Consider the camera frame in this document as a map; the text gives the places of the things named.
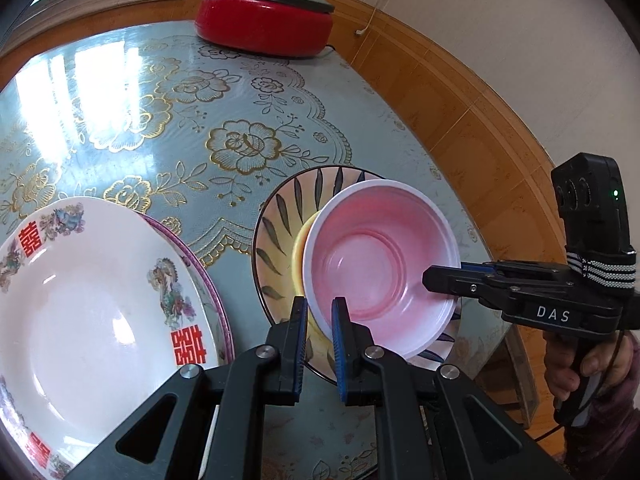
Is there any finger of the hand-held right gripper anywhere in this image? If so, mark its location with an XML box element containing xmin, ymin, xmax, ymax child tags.
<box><xmin>422</xmin><ymin>263</ymin><xmax>506</xmax><ymax>304</ymax></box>
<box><xmin>460</xmin><ymin>260</ymin><xmax>502</xmax><ymax>275</ymax></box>

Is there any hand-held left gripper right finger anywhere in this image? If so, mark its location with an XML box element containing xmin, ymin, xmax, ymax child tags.
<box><xmin>331</xmin><ymin>296</ymin><xmax>571</xmax><ymax>480</ymax></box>

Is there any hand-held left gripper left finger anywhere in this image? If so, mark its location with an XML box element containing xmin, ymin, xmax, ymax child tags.
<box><xmin>60</xmin><ymin>296</ymin><xmax>309</xmax><ymax>480</ymax></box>

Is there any red plastic bowl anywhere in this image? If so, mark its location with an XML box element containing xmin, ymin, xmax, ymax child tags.
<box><xmin>301</xmin><ymin>179</ymin><xmax>462</xmax><ymax>361</ymax></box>

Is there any white floral rimmed plate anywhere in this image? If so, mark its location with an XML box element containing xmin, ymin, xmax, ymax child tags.
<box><xmin>0</xmin><ymin>196</ymin><xmax>223</xmax><ymax>480</ymax></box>
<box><xmin>144</xmin><ymin>214</ymin><xmax>236</xmax><ymax>367</ymax></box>

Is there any yellow plastic bowl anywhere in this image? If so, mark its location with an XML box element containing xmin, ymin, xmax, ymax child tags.
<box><xmin>292</xmin><ymin>209</ymin><xmax>342</xmax><ymax>343</ymax></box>

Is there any striped ceramic bowl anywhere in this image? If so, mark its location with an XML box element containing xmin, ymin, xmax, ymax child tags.
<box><xmin>251</xmin><ymin>165</ymin><xmax>463</xmax><ymax>387</ymax></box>

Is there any person's right hand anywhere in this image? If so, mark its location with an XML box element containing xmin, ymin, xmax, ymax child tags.
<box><xmin>544</xmin><ymin>330</ymin><xmax>632</xmax><ymax>403</ymax></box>

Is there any wooden stool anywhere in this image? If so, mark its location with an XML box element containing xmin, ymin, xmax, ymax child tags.
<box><xmin>477</xmin><ymin>327</ymin><xmax>538</xmax><ymax>431</ymax></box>

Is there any floral gold patterned tablecloth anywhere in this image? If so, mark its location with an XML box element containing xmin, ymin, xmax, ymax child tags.
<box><xmin>0</xmin><ymin>20</ymin><xmax>511</xmax><ymax>480</ymax></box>

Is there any red electric pot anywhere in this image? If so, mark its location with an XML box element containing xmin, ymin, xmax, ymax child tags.
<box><xmin>195</xmin><ymin>0</ymin><xmax>333</xmax><ymax>60</ymax></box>

